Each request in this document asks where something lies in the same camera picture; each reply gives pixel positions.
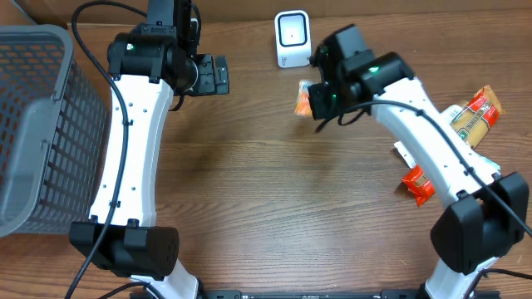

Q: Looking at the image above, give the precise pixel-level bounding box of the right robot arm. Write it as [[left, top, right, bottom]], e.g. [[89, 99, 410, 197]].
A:
[[308, 24, 531, 298]]

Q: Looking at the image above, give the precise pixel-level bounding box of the grey plastic mesh basket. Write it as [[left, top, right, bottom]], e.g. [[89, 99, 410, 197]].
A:
[[1, 25, 108, 236]]

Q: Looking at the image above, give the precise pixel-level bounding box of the orange spaghetti pack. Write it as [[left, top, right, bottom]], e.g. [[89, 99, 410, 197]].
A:
[[401, 85, 505, 207]]

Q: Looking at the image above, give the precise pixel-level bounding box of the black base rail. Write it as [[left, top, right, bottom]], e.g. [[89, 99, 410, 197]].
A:
[[199, 288, 502, 299]]

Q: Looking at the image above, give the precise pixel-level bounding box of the orange small snack box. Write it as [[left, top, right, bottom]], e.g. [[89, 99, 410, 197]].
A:
[[294, 80, 313, 117]]

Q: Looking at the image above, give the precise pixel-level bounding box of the white barcode scanner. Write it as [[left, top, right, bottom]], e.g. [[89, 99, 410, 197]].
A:
[[273, 10, 312, 68]]

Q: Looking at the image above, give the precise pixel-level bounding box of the teal snack packet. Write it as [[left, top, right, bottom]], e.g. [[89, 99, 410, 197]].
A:
[[481, 156, 500, 171]]

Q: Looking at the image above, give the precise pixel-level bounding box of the white cosmetic tube gold cap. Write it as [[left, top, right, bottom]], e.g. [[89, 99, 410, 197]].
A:
[[394, 100, 467, 169]]

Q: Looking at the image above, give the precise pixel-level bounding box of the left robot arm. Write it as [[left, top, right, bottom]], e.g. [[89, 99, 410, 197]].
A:
[[69, 0, 229, 299]]

